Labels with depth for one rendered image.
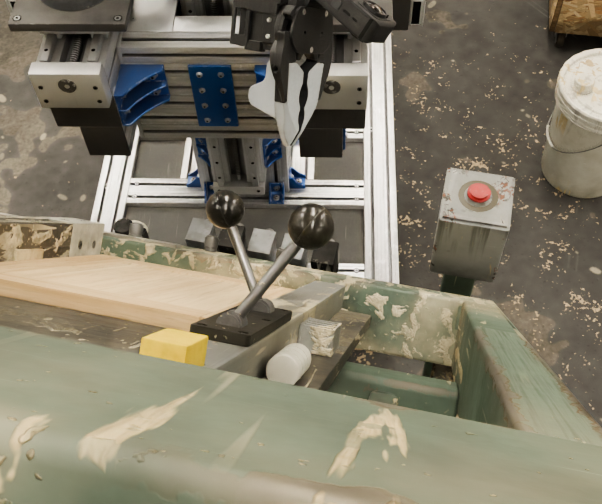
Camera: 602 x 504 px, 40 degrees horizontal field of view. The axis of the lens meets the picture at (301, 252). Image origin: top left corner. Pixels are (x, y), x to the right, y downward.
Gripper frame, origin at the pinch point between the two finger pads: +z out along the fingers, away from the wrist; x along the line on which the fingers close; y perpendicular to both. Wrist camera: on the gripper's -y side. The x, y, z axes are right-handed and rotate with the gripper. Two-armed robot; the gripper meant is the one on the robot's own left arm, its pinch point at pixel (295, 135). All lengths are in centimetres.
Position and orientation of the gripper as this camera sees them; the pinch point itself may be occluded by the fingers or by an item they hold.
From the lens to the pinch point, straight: 89.4
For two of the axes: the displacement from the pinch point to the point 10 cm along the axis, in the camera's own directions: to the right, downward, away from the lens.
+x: -5.8, 1.8, -7.9
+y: -8.1, -2.6, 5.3
